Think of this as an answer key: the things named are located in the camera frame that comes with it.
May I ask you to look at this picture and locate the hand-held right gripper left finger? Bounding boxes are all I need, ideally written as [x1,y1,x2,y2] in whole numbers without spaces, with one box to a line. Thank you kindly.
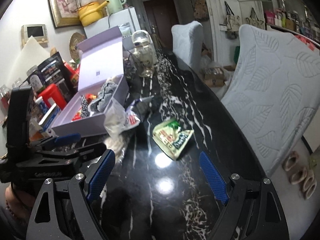
[25,149,116,240]

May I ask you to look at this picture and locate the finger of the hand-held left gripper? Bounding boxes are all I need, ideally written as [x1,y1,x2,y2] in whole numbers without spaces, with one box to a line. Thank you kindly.
[29,133,82,148]
[39,142,108,162]

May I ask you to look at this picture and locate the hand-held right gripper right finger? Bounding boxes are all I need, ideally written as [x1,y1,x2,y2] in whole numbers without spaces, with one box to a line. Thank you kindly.
[199,151,290,240]

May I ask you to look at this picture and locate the red sauce packet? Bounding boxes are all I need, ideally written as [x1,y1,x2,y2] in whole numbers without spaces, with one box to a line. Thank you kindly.
[72,94,98,122]

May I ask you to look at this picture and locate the checkered fabric scrunchie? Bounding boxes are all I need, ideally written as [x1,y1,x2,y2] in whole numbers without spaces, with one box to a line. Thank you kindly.
[81,96,91,117]

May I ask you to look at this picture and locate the clear zip bag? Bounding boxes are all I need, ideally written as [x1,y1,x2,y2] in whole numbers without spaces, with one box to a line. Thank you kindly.
[103,98,128,141]

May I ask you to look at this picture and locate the green snack packet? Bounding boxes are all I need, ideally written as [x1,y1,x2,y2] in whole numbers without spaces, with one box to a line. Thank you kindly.
[152,119,195,161]

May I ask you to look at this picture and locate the checkered frilled cloth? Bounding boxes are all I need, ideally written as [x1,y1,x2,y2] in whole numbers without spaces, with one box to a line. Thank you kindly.
[88,78,118,112]

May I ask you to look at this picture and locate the purple gift box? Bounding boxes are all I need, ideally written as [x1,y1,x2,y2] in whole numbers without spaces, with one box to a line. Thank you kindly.
[51,25,130,138]

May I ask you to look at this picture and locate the person's left hand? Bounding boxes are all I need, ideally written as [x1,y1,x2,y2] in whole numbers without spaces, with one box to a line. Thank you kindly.
[5,183,37,221]

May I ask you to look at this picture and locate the blue white tablet tube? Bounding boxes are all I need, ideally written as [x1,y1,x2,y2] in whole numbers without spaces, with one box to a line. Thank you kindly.
[35,97,49,116]

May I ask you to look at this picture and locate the white blue medicine box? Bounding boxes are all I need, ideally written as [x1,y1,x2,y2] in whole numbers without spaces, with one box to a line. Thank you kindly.
[37,103,62,131]

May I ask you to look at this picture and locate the cluster of clear plastic jars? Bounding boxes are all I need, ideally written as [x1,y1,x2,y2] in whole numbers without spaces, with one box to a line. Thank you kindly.
[0,65,46,111]

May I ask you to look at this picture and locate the red plastic canister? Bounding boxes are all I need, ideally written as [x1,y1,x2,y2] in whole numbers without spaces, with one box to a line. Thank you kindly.
[37,83,68,111]

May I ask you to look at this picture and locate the black snack pouch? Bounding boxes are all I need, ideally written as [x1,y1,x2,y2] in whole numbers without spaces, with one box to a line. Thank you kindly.
[37,52,73,98]

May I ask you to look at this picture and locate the red snack packets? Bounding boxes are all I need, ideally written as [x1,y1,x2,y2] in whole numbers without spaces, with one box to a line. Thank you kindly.
[63,62,81,88]

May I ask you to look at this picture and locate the white foam board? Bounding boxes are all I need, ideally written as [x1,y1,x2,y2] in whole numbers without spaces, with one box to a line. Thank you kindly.
[9,35,52,86]

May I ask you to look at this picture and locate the woven straw fan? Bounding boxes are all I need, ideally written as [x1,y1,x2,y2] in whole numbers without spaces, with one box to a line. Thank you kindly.
[69,32,87,61]

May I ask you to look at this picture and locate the printed cardboard box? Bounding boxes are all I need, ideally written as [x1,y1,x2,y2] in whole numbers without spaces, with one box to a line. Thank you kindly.
[202,66,226,88]

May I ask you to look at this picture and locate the light blue leaf-pattern chair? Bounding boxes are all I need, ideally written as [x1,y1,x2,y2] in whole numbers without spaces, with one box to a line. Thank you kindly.
[171,21,204,68]
[221,24,320,178]

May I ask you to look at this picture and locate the glass mug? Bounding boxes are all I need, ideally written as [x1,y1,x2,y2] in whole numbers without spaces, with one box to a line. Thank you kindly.
[136,62,156,78]

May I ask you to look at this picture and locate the gold framed picture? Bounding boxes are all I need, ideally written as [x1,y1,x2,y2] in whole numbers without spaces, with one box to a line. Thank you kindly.
[46,0,81,29]

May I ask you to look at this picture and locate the green bag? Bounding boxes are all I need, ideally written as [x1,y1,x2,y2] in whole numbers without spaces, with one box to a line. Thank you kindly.
[233,45,241,66]

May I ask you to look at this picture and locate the yellow pot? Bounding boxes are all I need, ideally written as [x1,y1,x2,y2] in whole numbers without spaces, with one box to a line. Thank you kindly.
[78,1,111,27]

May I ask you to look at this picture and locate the white mini fridge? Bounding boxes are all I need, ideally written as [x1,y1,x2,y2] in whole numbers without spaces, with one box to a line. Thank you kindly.
[83,7,141,40]

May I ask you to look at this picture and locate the green electric kettle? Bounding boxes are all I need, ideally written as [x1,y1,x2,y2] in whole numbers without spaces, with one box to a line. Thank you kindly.
[105,0,126,15]

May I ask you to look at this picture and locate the dark brown door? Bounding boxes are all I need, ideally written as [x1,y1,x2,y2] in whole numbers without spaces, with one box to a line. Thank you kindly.
[142,0,180,48]

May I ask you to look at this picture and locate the white tote bag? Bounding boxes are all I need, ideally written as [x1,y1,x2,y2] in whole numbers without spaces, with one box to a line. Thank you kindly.
[224,1,242,32]
[246,7,266,30]

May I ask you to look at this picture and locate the brown patterned tote bag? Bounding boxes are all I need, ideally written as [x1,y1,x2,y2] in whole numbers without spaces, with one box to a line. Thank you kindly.
[193,0,209,21]

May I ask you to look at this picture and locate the row of cosmetic bottles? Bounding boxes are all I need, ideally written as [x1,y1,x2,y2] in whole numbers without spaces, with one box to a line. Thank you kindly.
[263,0,320,41]

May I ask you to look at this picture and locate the wall intercom panel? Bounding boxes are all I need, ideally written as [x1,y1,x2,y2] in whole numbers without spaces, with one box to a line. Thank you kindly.
[20,24,48,48]

